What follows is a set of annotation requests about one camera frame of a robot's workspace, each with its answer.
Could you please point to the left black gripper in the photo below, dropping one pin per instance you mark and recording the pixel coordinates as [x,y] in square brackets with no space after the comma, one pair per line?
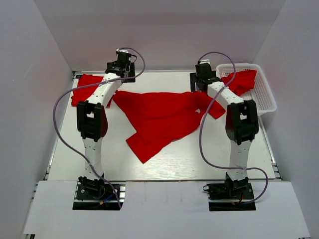
[131,68]

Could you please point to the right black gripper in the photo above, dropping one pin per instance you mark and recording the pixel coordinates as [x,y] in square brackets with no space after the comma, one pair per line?
[195,79]

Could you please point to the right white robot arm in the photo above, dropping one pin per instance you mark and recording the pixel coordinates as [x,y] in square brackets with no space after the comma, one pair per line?
[241,126]

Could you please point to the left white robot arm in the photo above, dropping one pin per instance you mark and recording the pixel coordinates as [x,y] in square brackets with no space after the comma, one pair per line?
[91,117]

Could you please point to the folded red t shirt stack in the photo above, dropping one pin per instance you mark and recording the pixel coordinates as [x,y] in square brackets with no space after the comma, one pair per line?
[85,93]

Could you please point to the red t shirt in basket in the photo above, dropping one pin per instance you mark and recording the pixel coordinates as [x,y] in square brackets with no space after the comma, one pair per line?
[243,82]

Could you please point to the white plastic basket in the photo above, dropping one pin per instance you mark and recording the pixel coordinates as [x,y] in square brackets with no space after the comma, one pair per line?
[261,93]

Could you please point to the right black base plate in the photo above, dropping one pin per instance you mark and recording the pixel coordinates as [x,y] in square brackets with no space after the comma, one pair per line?
[219,199]

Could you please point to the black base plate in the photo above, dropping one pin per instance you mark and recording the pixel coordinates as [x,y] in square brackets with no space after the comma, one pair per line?
[98,198]
[219,199]

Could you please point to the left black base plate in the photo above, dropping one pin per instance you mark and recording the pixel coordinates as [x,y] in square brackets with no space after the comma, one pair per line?
[98,198]

